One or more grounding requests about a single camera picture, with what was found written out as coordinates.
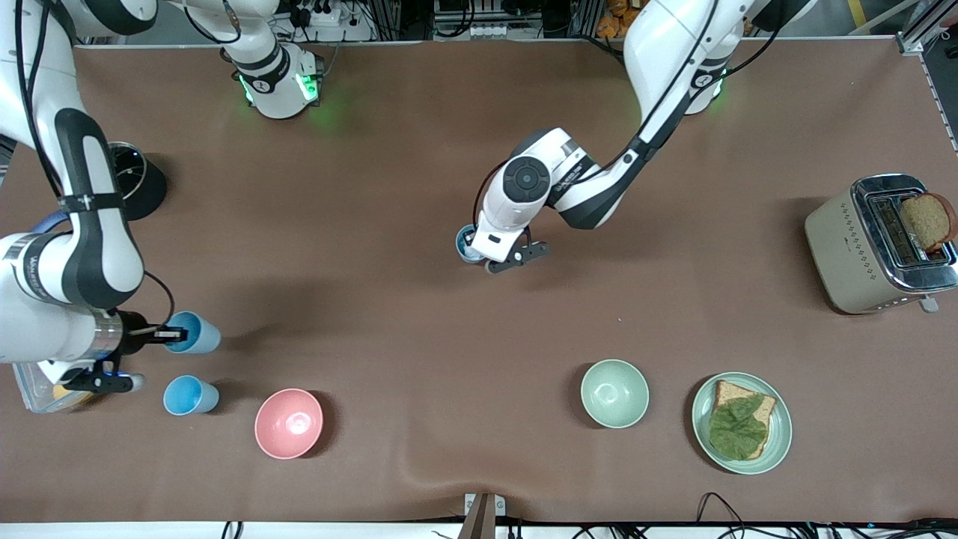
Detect green lettuce leaf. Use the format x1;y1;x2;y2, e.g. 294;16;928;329
708;395;772;459

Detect pale green plate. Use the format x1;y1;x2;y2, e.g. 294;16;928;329
691;372;793;475

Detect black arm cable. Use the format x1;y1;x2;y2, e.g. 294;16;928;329
599;0;783;180
13;0;177;330

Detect black pot with blue handle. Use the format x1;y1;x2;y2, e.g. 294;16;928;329
34;141;168;234

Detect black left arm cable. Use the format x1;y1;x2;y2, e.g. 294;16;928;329
599;0;783;180

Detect brown toast slice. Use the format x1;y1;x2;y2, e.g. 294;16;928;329
900;192;958;254

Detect orange snack bags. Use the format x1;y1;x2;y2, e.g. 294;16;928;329
597;0;637;38

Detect blue plastic cup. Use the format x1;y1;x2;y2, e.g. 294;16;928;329
162;375;221;417
165;311;222;355

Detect blue cup with white filling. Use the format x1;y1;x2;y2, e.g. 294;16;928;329
456;223;489;264

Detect brown bread slice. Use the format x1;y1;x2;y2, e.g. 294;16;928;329
711;380;778;460

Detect thin black cable loop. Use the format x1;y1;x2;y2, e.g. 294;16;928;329
696;492;757;529

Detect white power strip with plugs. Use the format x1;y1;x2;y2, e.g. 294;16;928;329
288;0;347;28

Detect clear plastic lidded container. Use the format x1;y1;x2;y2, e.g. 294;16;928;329
11;359;97;415

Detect beige and chrome toaster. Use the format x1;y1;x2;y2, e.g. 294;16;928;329
805;174;958;315

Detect pink bowl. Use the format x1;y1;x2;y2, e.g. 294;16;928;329
254;388;325;460

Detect pale green bowl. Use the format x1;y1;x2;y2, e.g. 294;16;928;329
580;359;650;430

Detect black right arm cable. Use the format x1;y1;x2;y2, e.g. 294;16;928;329
13;0;177;330

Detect metal table clamp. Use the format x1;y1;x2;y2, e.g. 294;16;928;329
464;493;507;539

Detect aluminium frame post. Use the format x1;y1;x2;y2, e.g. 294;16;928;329
898;0;958;55

